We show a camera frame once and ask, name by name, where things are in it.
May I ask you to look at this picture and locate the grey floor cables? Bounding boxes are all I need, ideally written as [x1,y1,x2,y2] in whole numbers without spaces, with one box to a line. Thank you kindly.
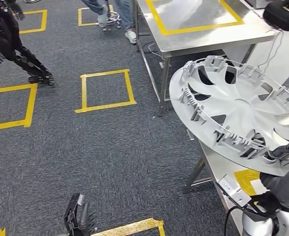
[141,40,166,61]

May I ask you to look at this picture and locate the black humanoid robot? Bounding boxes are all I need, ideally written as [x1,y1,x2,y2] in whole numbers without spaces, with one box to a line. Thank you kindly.
[0,0,54,87]

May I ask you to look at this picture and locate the chrome chair base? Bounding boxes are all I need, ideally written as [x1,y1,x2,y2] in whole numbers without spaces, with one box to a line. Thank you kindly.
[102,10,122,32]

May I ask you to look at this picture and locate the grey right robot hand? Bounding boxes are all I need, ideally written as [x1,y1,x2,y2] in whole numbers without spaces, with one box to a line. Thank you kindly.
[259,142,289,212]

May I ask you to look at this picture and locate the person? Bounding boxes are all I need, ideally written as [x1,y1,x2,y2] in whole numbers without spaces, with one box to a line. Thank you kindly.
[81,0,138,45]

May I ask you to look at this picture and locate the black bag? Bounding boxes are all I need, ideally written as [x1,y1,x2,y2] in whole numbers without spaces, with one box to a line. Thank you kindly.
[262,0,289,32]

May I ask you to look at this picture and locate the dark left robot hand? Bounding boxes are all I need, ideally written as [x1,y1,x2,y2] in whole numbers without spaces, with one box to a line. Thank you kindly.
[72,201,96,236]

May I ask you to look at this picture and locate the thin white cable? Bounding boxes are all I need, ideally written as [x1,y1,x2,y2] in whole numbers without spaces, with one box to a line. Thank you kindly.
[258,28,284,74]

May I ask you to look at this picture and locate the steel workbench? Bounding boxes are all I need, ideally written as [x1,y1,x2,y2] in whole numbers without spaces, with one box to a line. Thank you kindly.
[133,0,279,115]
[182,130,268,236]

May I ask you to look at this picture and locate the grey plastic wheel hubcap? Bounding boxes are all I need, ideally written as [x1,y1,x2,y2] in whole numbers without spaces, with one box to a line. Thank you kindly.
[169,55,289,177]

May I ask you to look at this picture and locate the yellow floor tape square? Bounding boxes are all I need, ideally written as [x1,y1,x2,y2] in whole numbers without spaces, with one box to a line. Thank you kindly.
[0,84,38,133]

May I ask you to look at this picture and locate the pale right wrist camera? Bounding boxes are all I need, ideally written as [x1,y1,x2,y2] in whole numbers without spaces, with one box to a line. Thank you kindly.
[218,175,251,207]

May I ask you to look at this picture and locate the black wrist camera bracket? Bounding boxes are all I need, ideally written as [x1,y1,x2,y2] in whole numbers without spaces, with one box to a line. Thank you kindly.
[246,192,282,218]

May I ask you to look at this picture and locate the yellow workbench tape square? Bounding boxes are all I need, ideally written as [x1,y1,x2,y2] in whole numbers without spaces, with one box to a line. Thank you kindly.
[145,0,245,36]
[234,169,261,196]

